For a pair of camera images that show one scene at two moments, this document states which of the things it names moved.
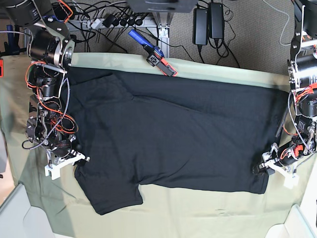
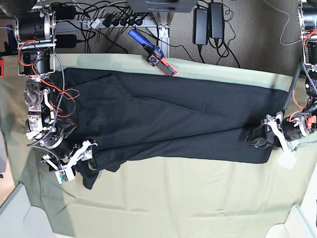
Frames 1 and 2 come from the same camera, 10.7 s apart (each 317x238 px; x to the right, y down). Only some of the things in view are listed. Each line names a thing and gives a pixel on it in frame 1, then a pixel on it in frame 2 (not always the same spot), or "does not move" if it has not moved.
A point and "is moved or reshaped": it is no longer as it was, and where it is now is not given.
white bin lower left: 19,219 does not move
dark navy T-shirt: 136,130 is moved or reshaped
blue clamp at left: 13,47 does not move
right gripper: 285,155 -> 287,130
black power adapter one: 200,27 does not move
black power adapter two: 216,20 does not move
